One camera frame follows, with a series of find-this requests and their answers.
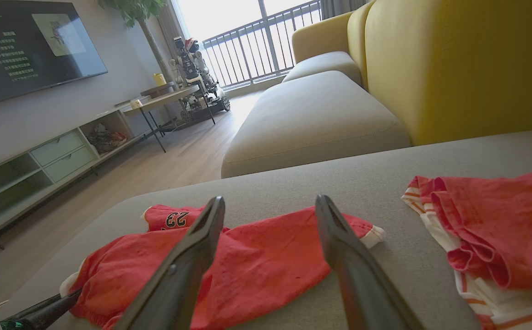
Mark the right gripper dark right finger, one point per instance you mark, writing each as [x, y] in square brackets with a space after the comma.
[362, 288]

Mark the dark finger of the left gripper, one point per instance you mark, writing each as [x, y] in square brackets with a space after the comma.
[46, 314]

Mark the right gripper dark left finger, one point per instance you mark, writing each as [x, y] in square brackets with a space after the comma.
[183, 275]

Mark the red shirt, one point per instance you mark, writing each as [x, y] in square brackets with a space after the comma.
[266, 266]

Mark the red white basketball jersey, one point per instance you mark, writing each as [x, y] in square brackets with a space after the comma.
[499, 220]

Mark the grey fabric sofa ottoman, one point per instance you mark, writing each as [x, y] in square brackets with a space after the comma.
[385, 183]

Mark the white low TV cabinet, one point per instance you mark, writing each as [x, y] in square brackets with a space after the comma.
[59, 149]

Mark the beige sofa seat cushion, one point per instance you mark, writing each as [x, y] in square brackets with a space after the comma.
[325, 62]
[311, 119]

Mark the light table, black legs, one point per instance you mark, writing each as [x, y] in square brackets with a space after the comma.
[165, 98]

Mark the dark round side table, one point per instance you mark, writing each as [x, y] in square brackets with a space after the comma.
[156, 89]

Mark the yellow cup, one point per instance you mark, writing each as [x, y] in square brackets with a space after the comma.
[159, 79]

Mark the black white wheeled robot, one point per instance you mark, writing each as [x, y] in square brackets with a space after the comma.
[190, 64]

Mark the wide yellow sofa backrest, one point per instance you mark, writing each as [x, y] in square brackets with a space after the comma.
[467, 68]

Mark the grey window curtain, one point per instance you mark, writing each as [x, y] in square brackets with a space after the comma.
[172, 27]
[339, 7]

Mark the narrow yellow sofa backrest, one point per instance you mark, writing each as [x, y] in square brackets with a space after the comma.
[357, 36]

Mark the beige sofa backrest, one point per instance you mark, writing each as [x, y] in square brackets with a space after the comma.
[320, 36]

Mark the grey balcony railing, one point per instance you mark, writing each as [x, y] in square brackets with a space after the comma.
[270, 27]

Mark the black flat screen TV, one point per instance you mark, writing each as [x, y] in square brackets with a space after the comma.
[27, 46]

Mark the green potted tree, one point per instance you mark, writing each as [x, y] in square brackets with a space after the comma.
[133, 9]

